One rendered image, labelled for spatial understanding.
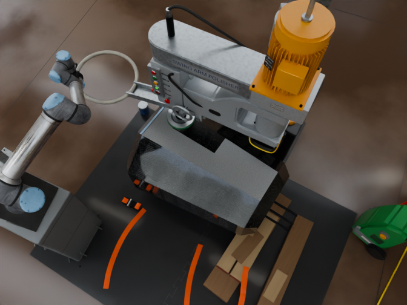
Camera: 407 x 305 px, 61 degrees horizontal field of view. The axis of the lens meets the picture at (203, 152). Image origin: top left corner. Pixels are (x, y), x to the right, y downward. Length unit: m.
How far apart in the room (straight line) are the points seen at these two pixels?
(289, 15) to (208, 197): 1.47
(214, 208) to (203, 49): 1.19
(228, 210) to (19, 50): 3.23
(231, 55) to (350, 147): 2.21
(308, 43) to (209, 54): 0.61
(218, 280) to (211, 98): 1.61
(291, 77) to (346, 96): 2.63
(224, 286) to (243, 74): 1.86
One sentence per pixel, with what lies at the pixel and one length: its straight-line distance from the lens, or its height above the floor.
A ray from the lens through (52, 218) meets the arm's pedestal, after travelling 2.60.
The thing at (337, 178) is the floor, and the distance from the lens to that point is 3.62.
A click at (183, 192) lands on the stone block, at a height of 0.69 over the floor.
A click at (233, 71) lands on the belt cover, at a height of 1.74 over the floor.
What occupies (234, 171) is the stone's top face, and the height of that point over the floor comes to 0.87.
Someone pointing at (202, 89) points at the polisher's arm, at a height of 1.44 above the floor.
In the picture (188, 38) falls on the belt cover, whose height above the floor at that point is 1.74.
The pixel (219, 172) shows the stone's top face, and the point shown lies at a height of 0.87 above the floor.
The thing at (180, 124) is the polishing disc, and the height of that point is 0.89.
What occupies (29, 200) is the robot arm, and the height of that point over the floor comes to 1.20.
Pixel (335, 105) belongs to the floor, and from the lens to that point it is 4.02.
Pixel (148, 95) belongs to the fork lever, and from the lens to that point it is 2.68.
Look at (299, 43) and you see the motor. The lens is 1.46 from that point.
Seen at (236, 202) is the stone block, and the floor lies 0.79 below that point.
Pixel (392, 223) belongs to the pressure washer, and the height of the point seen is 0.54.
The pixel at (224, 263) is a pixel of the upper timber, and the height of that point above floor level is 0.22.
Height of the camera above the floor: 3.17
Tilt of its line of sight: 65 degrees down
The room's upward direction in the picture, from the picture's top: straight up
